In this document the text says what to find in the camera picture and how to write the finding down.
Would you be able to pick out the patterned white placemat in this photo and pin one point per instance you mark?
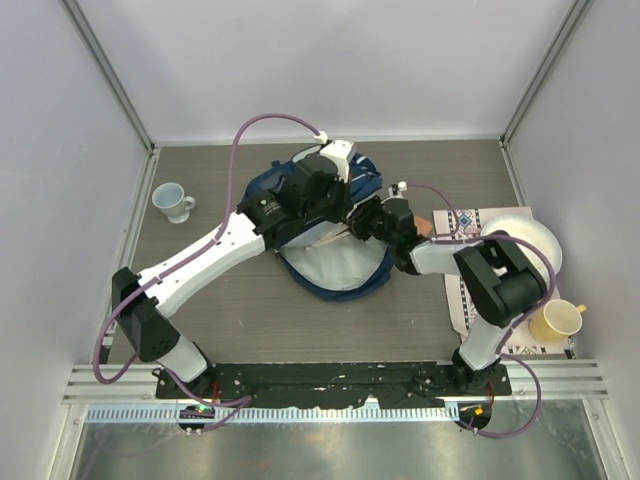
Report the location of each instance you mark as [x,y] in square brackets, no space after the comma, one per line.
[468,223]

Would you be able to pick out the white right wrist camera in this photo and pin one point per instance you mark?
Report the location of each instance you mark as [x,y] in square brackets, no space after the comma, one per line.
[398,189]

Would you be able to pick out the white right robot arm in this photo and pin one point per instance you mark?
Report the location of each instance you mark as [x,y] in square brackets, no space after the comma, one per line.
[506,277]

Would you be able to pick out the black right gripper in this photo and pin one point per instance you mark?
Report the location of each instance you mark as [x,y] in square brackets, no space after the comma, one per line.
[360,214]

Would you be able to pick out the white paper plate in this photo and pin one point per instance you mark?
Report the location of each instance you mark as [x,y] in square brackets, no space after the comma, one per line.
[531,231]

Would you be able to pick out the light blue cup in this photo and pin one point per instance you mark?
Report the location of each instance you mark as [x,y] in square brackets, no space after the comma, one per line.
[174,204]

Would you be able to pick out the perforated metal rail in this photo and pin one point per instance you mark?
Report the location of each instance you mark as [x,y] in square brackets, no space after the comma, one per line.
[181,412]

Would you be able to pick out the purple paperback book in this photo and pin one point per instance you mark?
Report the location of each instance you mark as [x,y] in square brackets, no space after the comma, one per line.
[336,233]

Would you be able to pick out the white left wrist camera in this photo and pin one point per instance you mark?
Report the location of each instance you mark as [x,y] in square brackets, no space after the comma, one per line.
[340,152]

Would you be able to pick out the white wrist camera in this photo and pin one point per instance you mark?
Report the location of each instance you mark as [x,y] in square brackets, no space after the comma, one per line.
[340,152]
[398,189]

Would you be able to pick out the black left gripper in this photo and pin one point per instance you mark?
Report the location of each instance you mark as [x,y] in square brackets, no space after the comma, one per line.
[342,212]

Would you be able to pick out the tan leather wallet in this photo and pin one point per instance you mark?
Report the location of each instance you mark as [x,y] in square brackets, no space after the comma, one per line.
[423,226]

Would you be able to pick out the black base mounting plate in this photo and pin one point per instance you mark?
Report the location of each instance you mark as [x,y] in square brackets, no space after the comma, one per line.
[342,385]

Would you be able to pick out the yellow cup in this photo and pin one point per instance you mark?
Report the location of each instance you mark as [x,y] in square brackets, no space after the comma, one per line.
[558,319]

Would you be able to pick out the navy blue student backpack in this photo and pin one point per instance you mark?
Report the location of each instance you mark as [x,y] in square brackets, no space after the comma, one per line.
[346,269]

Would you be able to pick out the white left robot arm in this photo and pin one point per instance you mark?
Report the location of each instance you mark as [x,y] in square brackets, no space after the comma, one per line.
[144,303]

